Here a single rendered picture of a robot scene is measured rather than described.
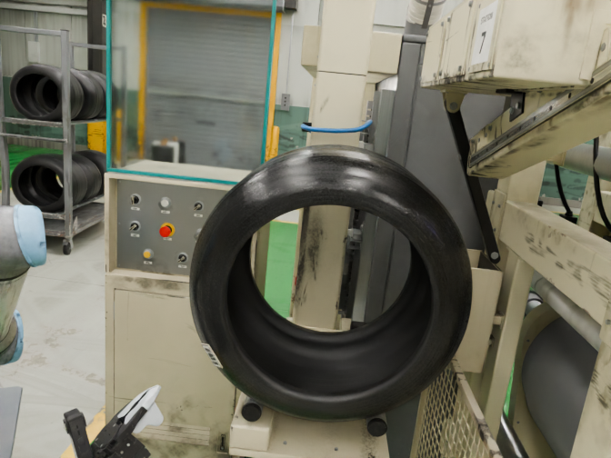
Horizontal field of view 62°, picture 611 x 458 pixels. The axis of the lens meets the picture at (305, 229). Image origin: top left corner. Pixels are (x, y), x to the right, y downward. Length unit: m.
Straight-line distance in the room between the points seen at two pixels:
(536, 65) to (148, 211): 1.45
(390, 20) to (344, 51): 9.17
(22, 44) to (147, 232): 10.82
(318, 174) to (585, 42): 0.47
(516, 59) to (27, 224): 0.84
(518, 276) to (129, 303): 1.33
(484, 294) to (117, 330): 1.32
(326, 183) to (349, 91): 0.44
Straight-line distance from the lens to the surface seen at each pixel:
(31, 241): 1.03
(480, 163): 1.23
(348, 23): 1.36
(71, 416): 1.03
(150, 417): 1.07
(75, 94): 4.93
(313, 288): 1.45
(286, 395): 1.11
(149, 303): 1.97
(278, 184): 0.96
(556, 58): 0.79
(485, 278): 1.41
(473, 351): 1.49
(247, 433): 1.23
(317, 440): 1.30
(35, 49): 12.34
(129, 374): 2.13
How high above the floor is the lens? 1.59
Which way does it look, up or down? 15 degrees down
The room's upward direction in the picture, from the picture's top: 6 degrees clockwise
